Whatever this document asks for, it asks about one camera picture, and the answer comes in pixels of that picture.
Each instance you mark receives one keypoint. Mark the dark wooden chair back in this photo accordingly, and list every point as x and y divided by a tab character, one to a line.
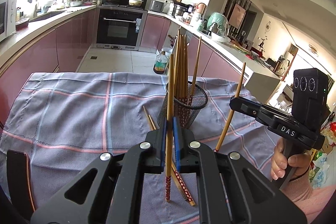
19	185

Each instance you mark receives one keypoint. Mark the pink kettle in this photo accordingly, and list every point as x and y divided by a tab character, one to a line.
200	8

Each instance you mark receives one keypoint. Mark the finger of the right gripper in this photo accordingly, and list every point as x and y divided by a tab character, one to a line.
259	111

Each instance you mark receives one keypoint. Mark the black camera box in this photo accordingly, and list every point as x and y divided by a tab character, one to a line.
309	97

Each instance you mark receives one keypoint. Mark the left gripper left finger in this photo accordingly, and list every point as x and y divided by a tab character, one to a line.
109	189

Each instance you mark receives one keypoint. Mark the blue plaid tablecloth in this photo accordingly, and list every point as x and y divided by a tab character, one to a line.
63	121

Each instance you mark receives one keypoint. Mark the oil bottle on floor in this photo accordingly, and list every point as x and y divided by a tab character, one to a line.
160	63

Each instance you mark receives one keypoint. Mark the black mesh utensil cup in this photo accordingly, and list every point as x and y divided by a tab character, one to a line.
188	108

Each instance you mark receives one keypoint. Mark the white ceramic pot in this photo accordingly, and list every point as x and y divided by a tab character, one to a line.
136	3

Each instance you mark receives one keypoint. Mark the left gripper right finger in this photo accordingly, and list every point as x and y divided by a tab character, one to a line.
230	188

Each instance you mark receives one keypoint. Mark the black built-in oven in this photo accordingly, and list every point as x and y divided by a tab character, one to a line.
119	28

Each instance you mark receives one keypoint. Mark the white microwave oven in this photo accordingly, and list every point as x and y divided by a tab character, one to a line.
7	18

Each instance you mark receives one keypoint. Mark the red food container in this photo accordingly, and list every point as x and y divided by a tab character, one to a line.
21	24

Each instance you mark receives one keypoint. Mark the green mesh food cover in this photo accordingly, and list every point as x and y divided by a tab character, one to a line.
218	24

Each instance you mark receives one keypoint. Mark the person right hand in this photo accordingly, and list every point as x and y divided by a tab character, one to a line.
279	162

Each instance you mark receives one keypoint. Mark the grey rice cooker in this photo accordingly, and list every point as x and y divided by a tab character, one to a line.
156	6

